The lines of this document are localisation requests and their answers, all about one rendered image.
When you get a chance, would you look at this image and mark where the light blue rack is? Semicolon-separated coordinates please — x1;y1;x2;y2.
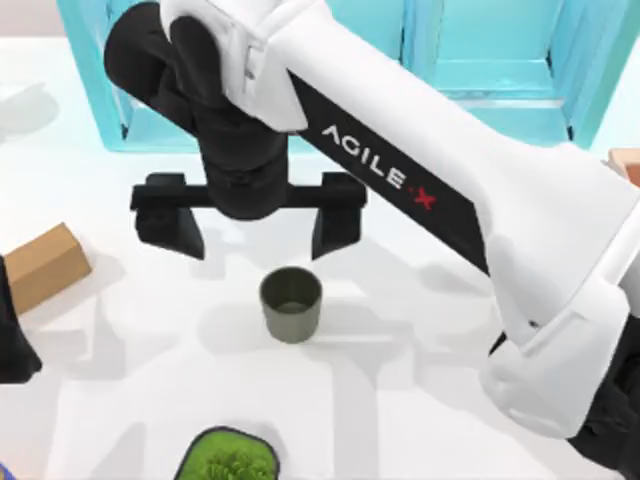
54;0;609;152

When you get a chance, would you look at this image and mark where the black pot with green plant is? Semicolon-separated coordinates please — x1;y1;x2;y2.
174;425;281;480

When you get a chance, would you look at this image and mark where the grey-green cup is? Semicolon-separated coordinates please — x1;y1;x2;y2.
258;266;323;346

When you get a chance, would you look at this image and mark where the salmon-coloured box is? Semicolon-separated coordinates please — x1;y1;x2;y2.
606;147;640;189

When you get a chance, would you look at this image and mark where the brown cardboard box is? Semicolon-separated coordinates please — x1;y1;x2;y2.
3;222;94;317

